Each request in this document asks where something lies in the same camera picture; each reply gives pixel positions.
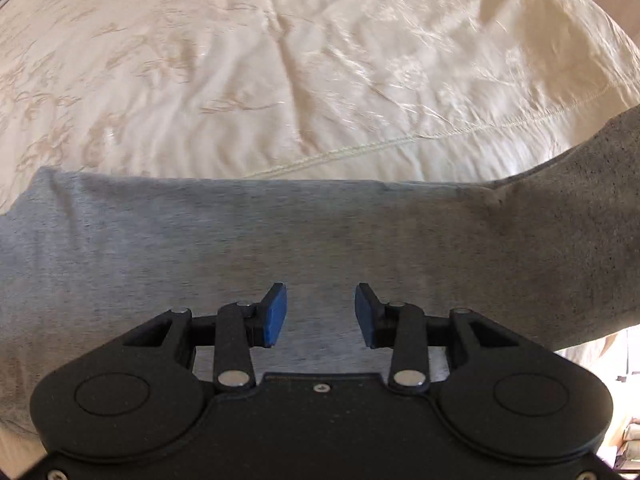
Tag cream embroidered bedspread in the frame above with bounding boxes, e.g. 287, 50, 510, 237
0, 0, 640, 211

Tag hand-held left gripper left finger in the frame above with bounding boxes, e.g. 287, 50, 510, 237
120, 282, 288, 395

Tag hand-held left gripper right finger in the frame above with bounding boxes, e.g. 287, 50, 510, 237
355, 282, 521, 395

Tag grey speckled pants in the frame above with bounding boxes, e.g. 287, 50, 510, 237
0, 109, 640, 437

